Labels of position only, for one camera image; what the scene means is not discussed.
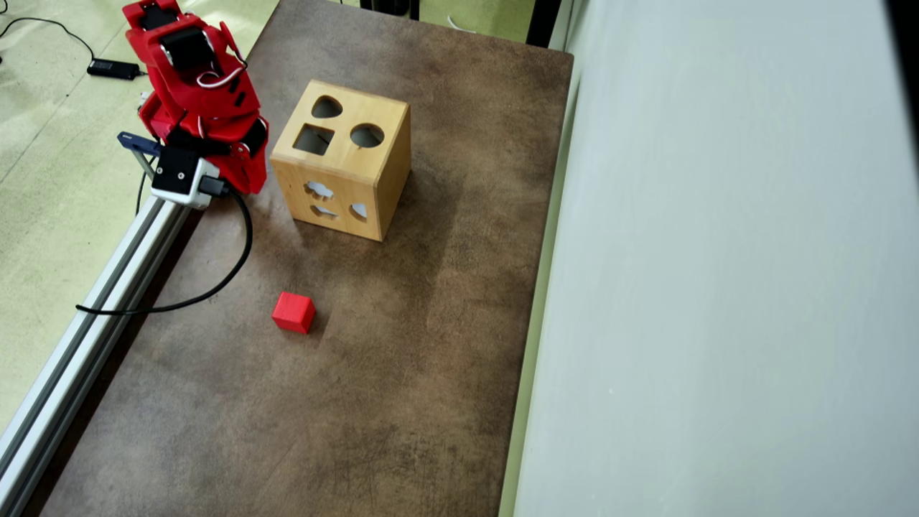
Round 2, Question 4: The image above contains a blue clamp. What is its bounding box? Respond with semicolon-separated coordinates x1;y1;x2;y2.
118;131;163;182

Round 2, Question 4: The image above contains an aluminium profile rail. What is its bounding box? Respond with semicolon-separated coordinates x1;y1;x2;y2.
0;194;209;517

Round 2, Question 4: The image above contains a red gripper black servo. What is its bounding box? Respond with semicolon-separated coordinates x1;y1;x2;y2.
165;113;271;197

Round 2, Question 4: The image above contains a black power adapter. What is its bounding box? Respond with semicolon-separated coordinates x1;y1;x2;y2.
87;59;141;81

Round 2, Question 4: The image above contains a dark vertical post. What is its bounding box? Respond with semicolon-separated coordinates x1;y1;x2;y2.
526;0;562;49

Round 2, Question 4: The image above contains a thin black adapter cable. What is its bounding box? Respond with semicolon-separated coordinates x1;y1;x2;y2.
0;16;98;64

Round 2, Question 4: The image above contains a black furniture base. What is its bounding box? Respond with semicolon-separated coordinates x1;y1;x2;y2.
359;0;421;19

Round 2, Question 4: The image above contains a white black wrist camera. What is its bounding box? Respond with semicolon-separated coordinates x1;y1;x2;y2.
151;146;222;210

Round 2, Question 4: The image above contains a red cube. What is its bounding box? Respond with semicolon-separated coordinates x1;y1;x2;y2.
271;291;317;335

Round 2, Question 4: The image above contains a thick black camera cable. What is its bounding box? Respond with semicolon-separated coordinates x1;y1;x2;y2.
75;183;254;317

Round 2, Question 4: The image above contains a wooden shape sorter box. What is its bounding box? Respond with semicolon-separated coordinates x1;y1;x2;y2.
269;79;412;243

